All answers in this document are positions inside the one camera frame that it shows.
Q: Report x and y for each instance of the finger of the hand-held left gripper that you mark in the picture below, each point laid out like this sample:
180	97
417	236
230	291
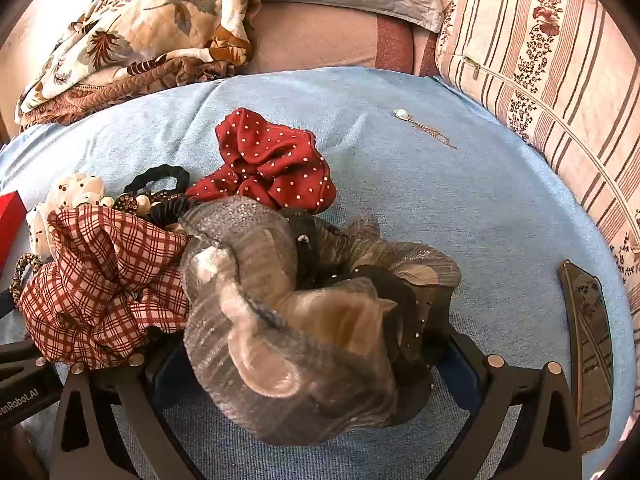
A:
7	305

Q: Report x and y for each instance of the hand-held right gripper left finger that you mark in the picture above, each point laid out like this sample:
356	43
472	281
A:
169	381

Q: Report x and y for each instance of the brown sheer scrunchie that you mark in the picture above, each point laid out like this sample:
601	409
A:
425	265

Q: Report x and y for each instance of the black smartphone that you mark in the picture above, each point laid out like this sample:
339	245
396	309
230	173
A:
587	340

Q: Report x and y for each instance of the red plaid scrunchie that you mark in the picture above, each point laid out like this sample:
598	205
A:
105	280

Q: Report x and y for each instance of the white dark-dotted scrunchie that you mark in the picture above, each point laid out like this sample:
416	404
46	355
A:
75	187

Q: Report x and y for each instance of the red white-dotted scrunchie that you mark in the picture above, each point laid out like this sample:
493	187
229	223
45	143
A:
265	160

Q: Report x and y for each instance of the red box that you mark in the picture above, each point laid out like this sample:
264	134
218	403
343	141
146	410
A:
10	225

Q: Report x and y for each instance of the pink bed sheet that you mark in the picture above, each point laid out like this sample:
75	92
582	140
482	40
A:
320	40

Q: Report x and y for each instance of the black studded scrunchie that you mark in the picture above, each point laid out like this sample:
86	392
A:
385	290

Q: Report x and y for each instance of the leaf print quilt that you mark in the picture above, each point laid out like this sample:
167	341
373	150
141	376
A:
150	25

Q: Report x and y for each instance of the striped floral cushion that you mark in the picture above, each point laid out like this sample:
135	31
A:
550	85

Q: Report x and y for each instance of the light blue cloth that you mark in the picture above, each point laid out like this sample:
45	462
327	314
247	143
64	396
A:
450	200

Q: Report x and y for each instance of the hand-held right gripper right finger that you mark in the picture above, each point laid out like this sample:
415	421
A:
462	375

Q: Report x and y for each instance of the grey sheer glitter scrunchie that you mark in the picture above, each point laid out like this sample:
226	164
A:
280	340

